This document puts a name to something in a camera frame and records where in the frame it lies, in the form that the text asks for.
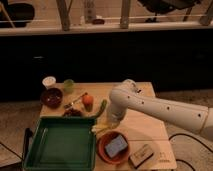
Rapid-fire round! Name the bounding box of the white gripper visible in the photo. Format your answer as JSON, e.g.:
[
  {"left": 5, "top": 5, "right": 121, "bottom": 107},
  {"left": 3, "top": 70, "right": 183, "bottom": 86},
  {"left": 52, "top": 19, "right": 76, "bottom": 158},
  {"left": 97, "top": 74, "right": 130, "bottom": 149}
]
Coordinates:
[{"left": 107, "top": 109, "right": 125, "bottom": 128}]

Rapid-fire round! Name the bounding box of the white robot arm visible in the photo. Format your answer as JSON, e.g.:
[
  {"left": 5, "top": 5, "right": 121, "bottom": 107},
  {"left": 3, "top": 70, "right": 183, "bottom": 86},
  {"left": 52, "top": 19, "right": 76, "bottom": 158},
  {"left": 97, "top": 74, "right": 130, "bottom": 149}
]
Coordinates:
[{"left": 107, "top": 79, "right": 213, "bottom": 141}]

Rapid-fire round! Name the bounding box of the green plastic tray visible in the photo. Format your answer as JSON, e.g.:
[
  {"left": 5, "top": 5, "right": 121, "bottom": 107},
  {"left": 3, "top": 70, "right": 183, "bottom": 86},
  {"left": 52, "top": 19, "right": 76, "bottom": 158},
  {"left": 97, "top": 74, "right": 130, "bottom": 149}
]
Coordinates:
[{"left": 23, "top": 117, "right": 96, "bottom": 171}]

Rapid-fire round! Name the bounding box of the green bean pod toy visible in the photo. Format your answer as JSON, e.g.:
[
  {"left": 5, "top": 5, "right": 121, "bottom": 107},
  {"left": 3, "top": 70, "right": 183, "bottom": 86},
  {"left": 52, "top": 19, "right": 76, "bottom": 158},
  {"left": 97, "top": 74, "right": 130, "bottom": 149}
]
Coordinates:
[{"left": 91, "top": 99, "right": 107, "bottom": 118}]

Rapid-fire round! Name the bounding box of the orange bowl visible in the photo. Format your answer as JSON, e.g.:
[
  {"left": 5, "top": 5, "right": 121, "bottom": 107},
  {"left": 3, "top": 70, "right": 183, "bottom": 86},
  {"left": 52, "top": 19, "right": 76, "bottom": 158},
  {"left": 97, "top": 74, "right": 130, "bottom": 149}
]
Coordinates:
[{"left": 97, "top": 131, "right": 130, "bottom": 165}]

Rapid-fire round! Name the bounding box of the blue sponge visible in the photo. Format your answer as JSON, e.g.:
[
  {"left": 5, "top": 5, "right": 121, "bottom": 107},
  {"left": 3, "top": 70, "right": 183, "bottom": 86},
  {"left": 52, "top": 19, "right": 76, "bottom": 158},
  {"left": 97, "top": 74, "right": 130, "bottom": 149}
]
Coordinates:
[{"left": 105, "top": 135, "right": 128, "bottom": 158}]

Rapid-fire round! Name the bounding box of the dark brown food toy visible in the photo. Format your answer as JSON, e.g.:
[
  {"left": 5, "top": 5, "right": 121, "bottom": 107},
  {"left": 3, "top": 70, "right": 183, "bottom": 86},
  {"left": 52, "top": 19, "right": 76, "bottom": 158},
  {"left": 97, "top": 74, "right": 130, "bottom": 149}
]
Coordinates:
[{"left": 64, "top": 108, "right": 82, "bottom": 117}]

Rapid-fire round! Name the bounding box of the wooden block with label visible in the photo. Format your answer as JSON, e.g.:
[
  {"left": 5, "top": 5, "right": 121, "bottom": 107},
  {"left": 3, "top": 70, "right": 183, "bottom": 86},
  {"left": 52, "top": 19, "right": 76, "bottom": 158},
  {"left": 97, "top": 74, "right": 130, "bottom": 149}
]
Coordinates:
[{"left": 129, "top": 144, "right": 154, "bottom": 169}]

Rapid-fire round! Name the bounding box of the green cup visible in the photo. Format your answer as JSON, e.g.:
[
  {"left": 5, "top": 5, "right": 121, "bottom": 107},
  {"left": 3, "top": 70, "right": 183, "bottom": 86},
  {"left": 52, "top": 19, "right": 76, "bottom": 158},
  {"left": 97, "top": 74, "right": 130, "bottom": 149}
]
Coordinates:
[{"left": 63, "top": 79, "right": 74, "bottom": 93}]

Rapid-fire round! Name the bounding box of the dark red bowl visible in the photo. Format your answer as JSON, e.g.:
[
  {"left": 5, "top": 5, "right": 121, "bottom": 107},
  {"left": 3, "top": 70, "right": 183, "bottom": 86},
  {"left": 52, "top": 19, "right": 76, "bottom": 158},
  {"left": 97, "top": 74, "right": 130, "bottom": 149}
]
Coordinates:
[{"left": 40, "top": 88, "right": 63, "bottom": 109}]

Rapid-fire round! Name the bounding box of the white cup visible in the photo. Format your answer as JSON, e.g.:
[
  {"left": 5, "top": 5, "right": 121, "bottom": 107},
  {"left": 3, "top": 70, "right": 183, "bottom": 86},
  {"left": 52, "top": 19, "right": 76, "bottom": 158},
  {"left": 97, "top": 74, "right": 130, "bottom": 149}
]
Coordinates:
[{"left": 42, "top": 76, "right": 56, "bottom": 89}]

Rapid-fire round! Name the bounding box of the black chair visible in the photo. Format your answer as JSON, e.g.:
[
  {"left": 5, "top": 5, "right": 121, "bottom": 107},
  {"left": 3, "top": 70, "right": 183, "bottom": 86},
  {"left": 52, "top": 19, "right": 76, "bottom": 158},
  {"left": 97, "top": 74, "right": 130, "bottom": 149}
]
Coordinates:
[{"left": 0, "top": 2, "right": 35, "bottom": 28}]

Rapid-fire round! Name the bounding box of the black cable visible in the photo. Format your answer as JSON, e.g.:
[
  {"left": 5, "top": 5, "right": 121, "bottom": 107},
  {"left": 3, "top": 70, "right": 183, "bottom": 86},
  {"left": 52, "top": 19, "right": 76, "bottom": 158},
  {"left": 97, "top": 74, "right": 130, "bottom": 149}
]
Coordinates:
[{"left": 167, "top": 132, "right": 213, "bottom": 171}]

